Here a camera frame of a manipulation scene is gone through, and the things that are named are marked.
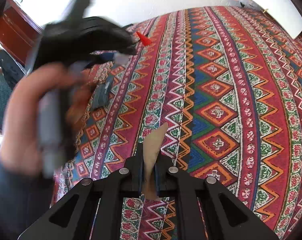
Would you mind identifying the dark wooden door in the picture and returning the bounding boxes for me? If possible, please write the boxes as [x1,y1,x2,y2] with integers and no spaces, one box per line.
[0,0,42,65]

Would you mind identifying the patterned red woven cloth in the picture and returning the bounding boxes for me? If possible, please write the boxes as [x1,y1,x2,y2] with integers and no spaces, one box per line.
[54,7,302,239]

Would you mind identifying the beige piece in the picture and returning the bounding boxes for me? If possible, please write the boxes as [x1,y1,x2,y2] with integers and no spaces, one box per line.
[142,122,168,201]

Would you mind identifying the person's left hand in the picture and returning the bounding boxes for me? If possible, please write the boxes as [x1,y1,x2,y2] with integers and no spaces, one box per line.
[0,63,91,176]

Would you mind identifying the red cone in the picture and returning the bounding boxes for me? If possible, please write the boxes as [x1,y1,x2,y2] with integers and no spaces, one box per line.
[136,31,152,47]

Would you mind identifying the dark sleeve forearm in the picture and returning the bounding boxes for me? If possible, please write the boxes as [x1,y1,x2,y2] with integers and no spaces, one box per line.
[0,163,55,239]

